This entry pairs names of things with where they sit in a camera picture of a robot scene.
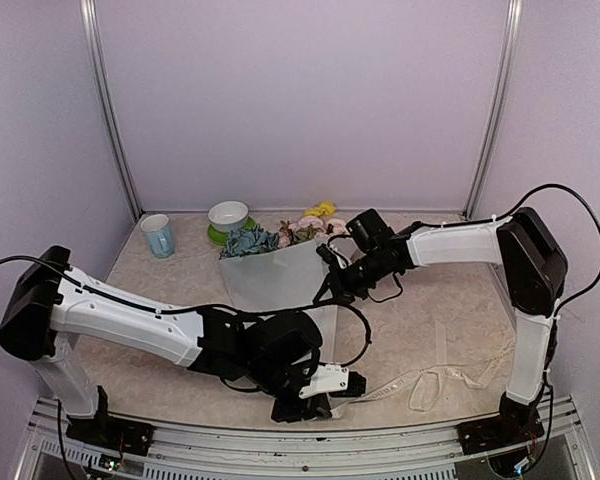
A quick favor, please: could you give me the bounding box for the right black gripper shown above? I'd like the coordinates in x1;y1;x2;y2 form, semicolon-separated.
314;247;394;306

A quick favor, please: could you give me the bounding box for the pink fake flower bunch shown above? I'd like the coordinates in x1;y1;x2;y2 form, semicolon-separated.
277;216;347;248

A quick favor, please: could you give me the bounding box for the yellow fake flower stem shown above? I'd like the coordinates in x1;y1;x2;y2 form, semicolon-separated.
303;201;336;218

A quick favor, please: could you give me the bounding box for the blue fake flower bunch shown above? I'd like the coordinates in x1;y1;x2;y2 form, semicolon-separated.
220;225;279;259

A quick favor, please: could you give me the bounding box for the cream printed ribbon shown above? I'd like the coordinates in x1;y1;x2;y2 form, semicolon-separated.
355;322;515;413

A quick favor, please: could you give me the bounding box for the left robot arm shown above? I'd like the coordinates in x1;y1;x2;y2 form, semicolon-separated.
0;246;348;456

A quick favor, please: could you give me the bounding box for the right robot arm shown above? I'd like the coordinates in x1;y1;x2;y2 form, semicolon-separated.
314;207;568;454

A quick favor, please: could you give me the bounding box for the green plate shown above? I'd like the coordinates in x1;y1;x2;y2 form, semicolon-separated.
207;217;258;246

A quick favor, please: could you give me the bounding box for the white ceramic bowl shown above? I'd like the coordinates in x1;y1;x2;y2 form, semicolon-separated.
208;201;249;233

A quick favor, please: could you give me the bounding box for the light blue mug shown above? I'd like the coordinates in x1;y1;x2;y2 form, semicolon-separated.
140;214;175;259

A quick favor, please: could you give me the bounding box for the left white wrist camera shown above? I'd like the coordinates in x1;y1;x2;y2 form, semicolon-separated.
299;364;367;399

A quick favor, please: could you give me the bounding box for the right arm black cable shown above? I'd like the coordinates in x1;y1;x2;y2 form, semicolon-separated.
504;183;600;311

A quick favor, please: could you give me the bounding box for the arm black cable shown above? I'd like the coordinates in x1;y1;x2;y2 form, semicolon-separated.
504;183;600;311
0;255;374;369

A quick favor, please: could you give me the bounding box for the front aluminium rail base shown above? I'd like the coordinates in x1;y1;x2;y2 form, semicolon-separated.
7;390;600;479

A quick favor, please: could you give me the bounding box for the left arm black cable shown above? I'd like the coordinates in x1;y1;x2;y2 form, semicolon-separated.
0;255;374;369

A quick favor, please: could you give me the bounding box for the right aluminium frame post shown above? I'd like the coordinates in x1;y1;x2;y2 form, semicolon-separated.
462;0;523;219

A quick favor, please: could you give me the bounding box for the aluminium frame post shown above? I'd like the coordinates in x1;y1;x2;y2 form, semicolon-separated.
462;0;523;219
80;0;144;223

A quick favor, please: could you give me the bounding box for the left aluminium frame post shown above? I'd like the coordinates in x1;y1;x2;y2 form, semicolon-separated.
80;0;144;223

